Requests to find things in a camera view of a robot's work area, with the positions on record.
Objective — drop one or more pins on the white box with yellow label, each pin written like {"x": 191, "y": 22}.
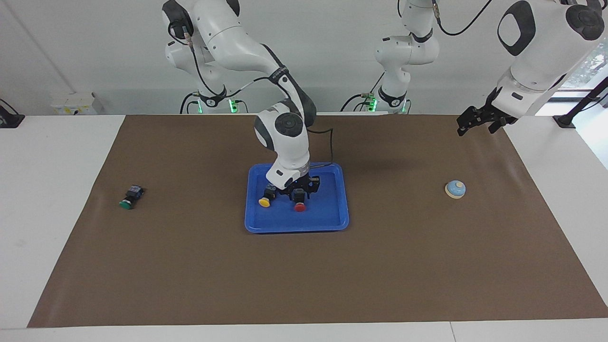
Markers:
{"x": 76, "y": 103}

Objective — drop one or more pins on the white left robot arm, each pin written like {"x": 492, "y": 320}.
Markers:
{"x": 536, "y": 47}

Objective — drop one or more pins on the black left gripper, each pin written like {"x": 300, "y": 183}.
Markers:
{"x": 496, "y": 114}

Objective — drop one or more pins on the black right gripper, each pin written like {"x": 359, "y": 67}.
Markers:
{"x": 304, "y": 183}

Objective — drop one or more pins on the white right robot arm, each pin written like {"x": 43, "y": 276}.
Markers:
{"x": 237, "y": 42}

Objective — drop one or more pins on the yellow push button switch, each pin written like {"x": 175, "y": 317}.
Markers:
{"x": 264, "y": 201}

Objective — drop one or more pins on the red push button switch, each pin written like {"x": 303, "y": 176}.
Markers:
{"x": 299, "y": 205}

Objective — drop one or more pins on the black camera stand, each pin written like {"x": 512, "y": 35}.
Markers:
{"x": 577, "y": 107}

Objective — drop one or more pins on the blue plastic tray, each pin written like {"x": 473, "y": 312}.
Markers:
{"x": 323, "y": 218}

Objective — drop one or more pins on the brown table mat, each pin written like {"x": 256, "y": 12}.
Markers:
{"x": 380, "y": 275}

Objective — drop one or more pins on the light blue call bell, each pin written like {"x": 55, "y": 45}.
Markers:
{"x": 455, "y": 189}

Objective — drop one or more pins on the green push button switch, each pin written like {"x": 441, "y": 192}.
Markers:
{"x": 129, "y": 198}

